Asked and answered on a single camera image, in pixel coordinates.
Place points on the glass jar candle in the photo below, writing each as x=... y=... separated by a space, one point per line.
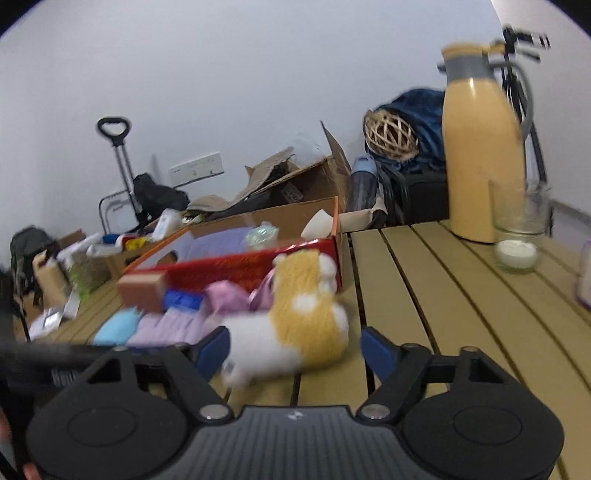
x=515 y=254

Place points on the yellow thermos jug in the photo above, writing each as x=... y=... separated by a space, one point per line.
x=480 y=161

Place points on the green bag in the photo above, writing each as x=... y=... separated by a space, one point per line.
x=87 y=277

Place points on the brown paper bag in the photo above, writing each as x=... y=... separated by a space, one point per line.
x=48 y=279

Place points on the blue water bottle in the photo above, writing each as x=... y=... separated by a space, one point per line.
x=362 y=184

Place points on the dark backpack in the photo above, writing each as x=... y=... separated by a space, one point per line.
x=30 y=249

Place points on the white roll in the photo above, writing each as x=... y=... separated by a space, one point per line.
x=104 y=249

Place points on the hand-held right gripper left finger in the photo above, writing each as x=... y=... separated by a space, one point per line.
x=213 y=347

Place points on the black bag on trolley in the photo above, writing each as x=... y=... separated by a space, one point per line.
x=157 y=196

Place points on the white wall socket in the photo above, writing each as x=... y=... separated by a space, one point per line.
x=196 y=168

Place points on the blue packet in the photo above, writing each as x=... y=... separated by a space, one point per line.
x=182 y=300

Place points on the pink cloth pouch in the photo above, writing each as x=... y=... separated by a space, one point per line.
x=226 y=295

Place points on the dark blue cloth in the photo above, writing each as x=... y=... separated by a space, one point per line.
x=425 y=120

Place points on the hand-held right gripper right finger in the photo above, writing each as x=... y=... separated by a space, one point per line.
x=376 y=350

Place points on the light blue plush toy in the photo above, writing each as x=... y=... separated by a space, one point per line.
x=115 y=328

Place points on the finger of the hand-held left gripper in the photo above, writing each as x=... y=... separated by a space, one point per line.
x=46 y=354

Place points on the white paper cup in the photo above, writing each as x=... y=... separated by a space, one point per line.
x=318 y=225

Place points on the loose papers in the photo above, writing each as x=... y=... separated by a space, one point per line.
x=51 y=321

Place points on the yellow packet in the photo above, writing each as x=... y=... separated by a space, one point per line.
x=137 y=242

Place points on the wicker ball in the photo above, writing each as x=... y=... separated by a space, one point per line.
x=390 y=134

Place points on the black trolley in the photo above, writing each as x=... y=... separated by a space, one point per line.
x=124 y=166

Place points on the purple fuzzy mat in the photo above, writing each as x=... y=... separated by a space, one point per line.
x=217 y=244

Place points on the white plastic bottle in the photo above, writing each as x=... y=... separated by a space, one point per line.
x=165 y=224

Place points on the lavender fuzzy cloth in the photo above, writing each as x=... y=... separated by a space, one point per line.
x=166 y=327

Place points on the orange and white plush toy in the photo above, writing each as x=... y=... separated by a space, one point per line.
x=304 y=332

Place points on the red cardboard box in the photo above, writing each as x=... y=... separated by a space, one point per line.
x=231 y=270

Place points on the small cardboard box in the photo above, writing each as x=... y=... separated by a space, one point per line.
x=115 y=265

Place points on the brown block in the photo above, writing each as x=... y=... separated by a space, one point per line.
x=141 y=288

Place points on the iridescent mesh ball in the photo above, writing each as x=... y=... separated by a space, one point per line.
x=261 y=235

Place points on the brown cardboard box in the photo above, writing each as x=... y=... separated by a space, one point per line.
x=323 y=180

